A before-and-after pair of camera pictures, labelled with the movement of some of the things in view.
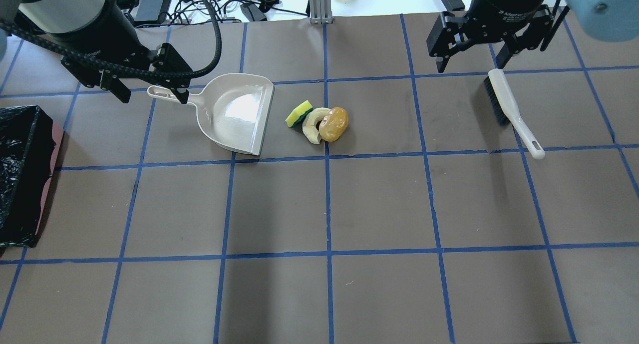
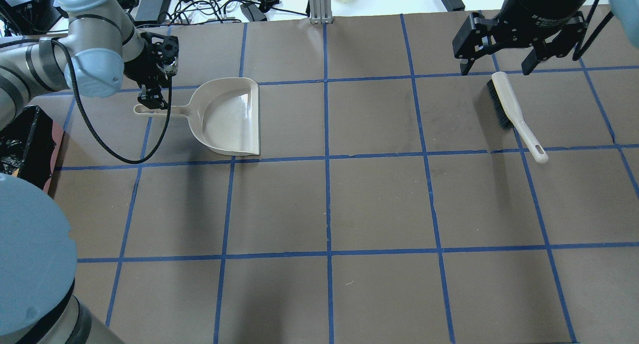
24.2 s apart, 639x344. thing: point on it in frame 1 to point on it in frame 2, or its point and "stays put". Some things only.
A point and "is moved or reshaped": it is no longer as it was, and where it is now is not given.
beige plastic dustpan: (233, 110) is moved or reshaped
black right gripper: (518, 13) to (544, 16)
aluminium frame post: (320, 4) stays put
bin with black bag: (30, 144) stays put
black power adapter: (252, 12) stays put
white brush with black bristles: (495, 84) stays put
